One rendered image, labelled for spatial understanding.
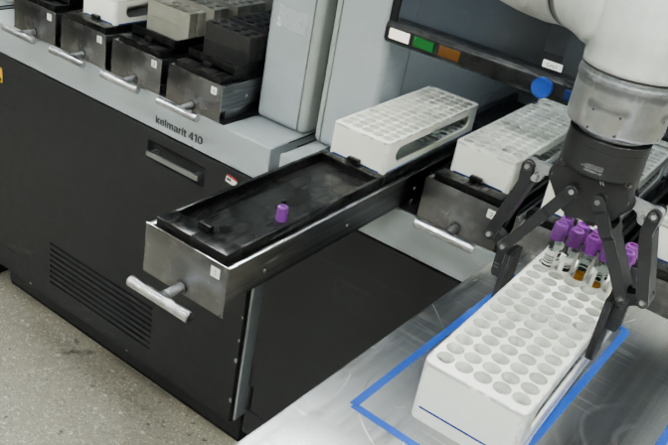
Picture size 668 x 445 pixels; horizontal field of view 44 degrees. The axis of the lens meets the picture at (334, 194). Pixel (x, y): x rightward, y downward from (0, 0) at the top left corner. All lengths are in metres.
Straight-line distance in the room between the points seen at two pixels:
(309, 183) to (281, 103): 0.36
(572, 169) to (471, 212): 0.45
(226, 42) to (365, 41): 0.30
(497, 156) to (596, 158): 0.49
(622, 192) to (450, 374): 0.23
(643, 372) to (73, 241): 1.34
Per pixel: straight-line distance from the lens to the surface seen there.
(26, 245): 2.10
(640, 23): 0.71
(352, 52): 1.39
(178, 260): 1.00
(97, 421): 1.92
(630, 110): 0.74
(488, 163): 1.24
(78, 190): 1.86
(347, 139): 1.22
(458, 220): 1.25
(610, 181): 0.77
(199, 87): 1.51
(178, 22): 1.63
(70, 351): 2.10
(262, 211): 1.08
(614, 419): 0.86
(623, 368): 0.93
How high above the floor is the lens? 1.32
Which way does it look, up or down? 27 degrees down
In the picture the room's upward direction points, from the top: 11 degrees clockwise
